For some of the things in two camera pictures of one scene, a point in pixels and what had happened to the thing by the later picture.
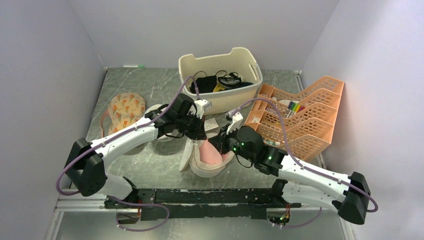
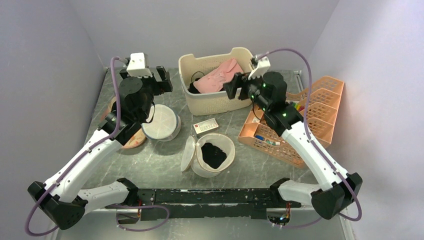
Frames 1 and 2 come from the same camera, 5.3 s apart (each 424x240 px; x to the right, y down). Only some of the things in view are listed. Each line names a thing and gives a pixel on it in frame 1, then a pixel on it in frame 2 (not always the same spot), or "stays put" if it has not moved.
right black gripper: [220, 141] → [231, 88]
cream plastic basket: [230, 82] stays put
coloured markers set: [293, 108] stays put
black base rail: [199, 204] stays put
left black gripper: [198, 132] → [164, 86]
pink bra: [209, 154] → [214, 81]
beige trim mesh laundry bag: [190, 159] stays put
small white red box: [210, 124] stays put
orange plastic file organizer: [297, 125] stays put
